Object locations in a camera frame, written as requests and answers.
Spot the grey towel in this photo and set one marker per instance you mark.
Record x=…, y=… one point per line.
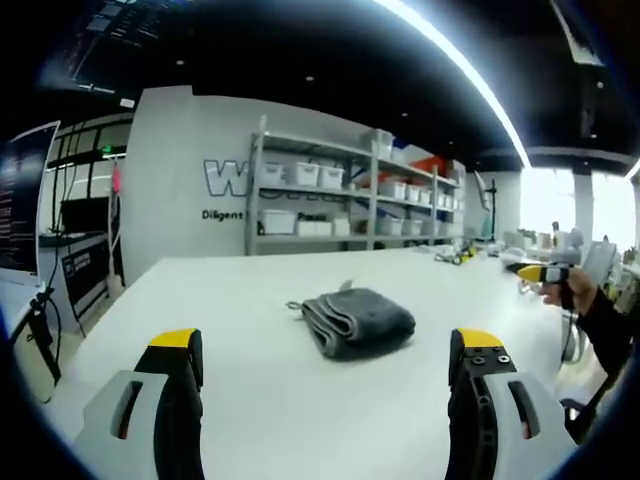
x=360, y=320

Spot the person's right hand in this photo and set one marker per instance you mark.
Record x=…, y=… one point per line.
x=585, y=290

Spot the yellow and black tools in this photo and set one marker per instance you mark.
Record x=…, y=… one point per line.
x=457, y=256

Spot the black tripod stand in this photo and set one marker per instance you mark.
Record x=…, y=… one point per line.
x=493, y=210

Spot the black office chair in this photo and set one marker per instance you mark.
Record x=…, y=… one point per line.
x=582, y=395

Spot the rows of white storage bins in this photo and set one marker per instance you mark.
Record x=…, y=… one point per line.
x=395, y=192

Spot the grey metal shelving rack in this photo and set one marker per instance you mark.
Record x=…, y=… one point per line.
x=370, y=200

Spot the black workbench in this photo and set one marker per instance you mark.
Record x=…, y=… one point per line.
x=85, y=260

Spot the long ceiling light strip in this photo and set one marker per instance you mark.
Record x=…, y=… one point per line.
x=470, y=75

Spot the pink hanging object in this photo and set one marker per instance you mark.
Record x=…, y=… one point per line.
x=117, y=181

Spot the dark computer monitor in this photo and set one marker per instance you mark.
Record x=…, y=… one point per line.
x=22, y=200

